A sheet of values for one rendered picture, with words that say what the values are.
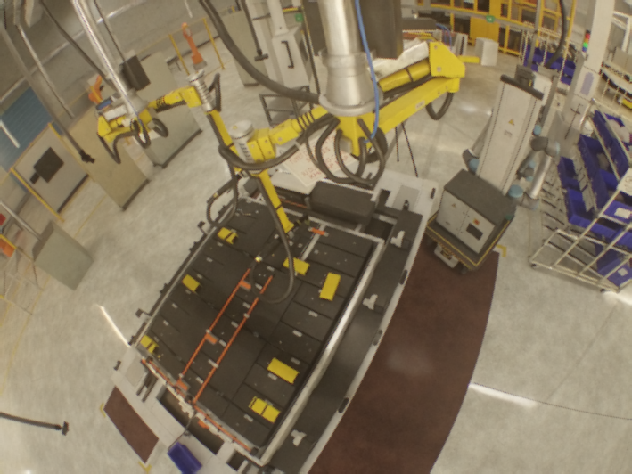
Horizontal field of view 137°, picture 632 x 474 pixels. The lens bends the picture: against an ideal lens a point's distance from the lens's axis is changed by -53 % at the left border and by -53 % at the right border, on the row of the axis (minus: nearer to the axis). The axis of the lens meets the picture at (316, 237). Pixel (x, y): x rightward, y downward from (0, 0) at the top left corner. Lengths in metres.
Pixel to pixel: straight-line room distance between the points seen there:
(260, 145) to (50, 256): 4.59
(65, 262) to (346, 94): 5.14
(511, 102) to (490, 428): 2.65
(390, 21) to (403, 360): 2.36
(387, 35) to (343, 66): 0.13
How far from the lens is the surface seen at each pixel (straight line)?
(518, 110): 2.17
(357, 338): 1.59
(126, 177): 5.51
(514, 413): 2.83
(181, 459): 2.10
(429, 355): 2.51
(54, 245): 5.19
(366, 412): 2.44
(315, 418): 1.60
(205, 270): 1.97
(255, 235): 1.91
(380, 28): 0.64
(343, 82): 0.62
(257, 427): 1.56
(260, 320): 1.61
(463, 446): 2.65
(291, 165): 1.26
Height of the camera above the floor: 2.44
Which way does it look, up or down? 54 degrees down
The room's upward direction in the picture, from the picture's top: 19 degrees counter-clockwise
